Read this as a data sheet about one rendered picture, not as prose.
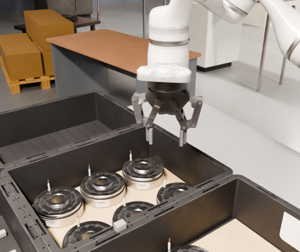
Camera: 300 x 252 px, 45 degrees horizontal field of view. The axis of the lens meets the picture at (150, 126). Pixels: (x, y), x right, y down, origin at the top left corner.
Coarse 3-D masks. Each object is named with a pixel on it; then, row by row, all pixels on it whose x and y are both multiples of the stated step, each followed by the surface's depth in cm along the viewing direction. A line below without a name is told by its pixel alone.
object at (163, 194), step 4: (168, 184) 82; (172, 184) 83; (176, 184) 82; (180, 184) 83; (184, 184) 82; (188, 184) 82; (160, 188) 81; (164, 188) 82; (168, 188) 81; (172, 188) 81; (188, 188) 81; (160, 192) 80; (164, 192) 80; (168, 192) 80; (160, 196) 78; (164, 196) 78; (168, 196) 78; (160, 200) 77
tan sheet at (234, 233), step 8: (232, 224) 75; (240, 224) 75; (216, 232) 73; (224, 232) 73; (232, 232) 73; (240, 232) 73; (248, 232) 73; (200, 240) 71; (208, 240) 71; (216, 240) 71; (224, 240) 71; (232, 240) 71; (240, 240) 71; (248, 240) 71; (256, 240) 71; (264, 240) 71; (208, 248) 69; (216, 248) 69; (224, 248) 69; (232, 248) 69; (240, 248) 69; (248, 248) 69; (256, 248) 69; (264, 248) 69; (272, 248) 69
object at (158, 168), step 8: (128, 160) 92; (136, 160) 92; (152, 160) 92; (128, 168) 88; (152, 168) 88; (160, 168) 89; (128, 176) 86; (136, 176) 85; (144, 176) 85; (152, 176) 85
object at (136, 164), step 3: (135, 162) 90; (138, 162) 90; (141, 162) 90; (144, 162) 90; (147, 162) 90; (150, 162) 90; (135, 165) 89; (150, 165) 89; (135, 168) 87; (138, 168) 87; (147, 168) 87; (150, 168) 87; (138, 171) 87; (141, 171) 87; (144, 171) 87; (147, 171) 87
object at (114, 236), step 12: (228, 180) 72; (240, 180) 73; (204, 192) 69; (264, 192) 69; (180, 204) 65; (288, 204) 65; (156, 216) 62; (132, 228) 60; (96, 240) 57; (108, 240) 57
